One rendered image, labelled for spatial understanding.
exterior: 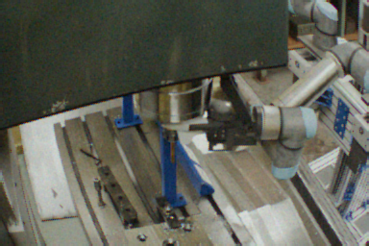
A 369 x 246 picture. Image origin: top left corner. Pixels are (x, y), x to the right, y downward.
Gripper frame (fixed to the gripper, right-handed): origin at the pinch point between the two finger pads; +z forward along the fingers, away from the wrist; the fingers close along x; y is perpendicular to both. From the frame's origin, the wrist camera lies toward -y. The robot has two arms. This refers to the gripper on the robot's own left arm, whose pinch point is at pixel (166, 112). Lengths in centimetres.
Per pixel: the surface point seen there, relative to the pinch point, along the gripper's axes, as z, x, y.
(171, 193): -4, 24, 48
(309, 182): -59, 38, 60
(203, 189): -14, 28, 50
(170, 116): -0.2, -7.8, -4.9
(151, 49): 4.3, -14.6, -23.6
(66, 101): 19.3, -19.5, -16.7
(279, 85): -97, 226, 138
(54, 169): 44, 59, 74
